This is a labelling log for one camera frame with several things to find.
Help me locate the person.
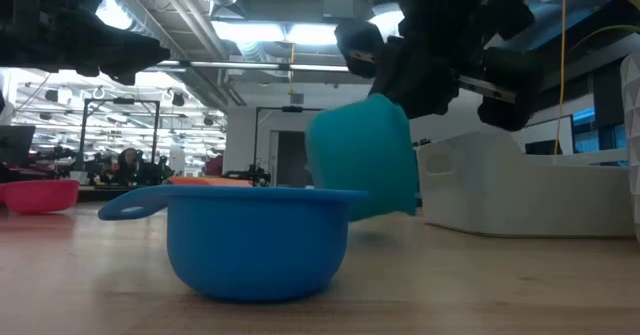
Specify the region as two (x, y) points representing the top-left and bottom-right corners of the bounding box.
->
(113, 147), (151, 186)

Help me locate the hanging yellow cable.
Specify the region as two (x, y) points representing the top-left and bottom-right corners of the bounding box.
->
(552, 0), (569, 156)

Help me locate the pink measuring cup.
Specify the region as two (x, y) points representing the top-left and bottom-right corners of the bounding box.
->
(0, 178), (81, 215)

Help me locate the blue measuring cup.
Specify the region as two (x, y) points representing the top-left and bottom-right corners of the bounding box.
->
(97, 183), (370, 303)

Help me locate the red chair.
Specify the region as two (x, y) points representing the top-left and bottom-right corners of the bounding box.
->
(202, 154), (225, 177)

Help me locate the white faceted plant pot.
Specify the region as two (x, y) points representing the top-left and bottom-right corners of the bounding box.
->
(619, 52), (640, 244)

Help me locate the white plastic basket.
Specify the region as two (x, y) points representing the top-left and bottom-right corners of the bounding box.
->
(416, 129), (636, 240)

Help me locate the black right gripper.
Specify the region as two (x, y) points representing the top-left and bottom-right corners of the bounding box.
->
(333, 0), (547, 132)

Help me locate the black gantry frame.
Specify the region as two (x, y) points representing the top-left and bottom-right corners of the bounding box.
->
(74, 96), (161, 172)
(253, 105), (324, 176)

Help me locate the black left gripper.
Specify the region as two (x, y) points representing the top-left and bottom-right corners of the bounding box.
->
(0, 0), (171, 86)

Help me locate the teal measuring cup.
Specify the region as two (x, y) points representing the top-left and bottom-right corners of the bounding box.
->
(305, 93), (420, 223)

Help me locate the black computer monitor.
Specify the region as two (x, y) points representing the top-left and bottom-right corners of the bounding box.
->
(0, 124), (37, 165)

